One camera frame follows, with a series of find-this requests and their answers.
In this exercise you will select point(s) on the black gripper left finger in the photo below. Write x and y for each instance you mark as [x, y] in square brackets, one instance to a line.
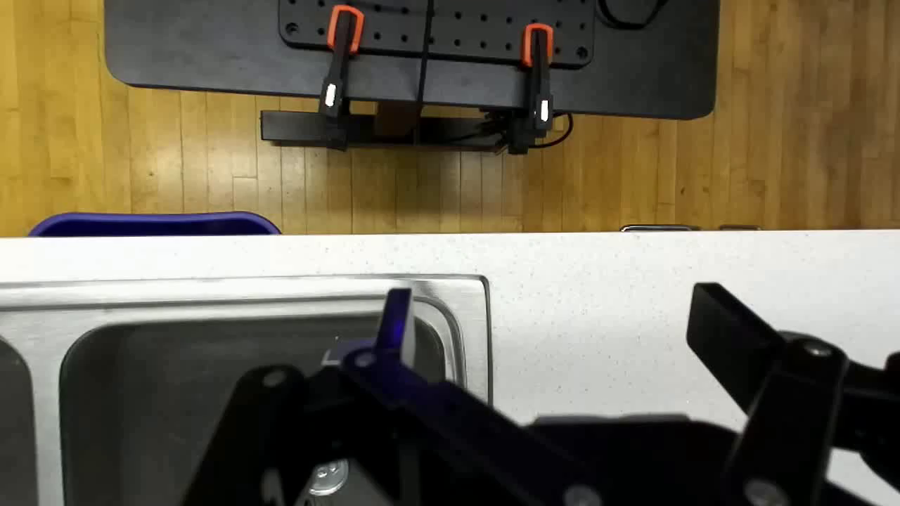
[439, 422]

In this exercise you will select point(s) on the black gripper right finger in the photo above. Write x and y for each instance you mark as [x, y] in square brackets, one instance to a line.
[797, 404]

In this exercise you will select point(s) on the stainless steel double sink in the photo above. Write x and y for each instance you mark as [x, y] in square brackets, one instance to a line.
[140, 396]

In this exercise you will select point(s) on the orange black bar clamp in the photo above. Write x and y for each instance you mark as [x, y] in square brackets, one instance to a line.
[538, 86]
[337, 67]

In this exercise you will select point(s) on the black table top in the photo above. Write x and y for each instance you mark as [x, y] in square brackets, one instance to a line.
[647, 67]

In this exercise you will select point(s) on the black perforated mounting board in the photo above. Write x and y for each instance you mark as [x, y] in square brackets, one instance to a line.
[451, 30]

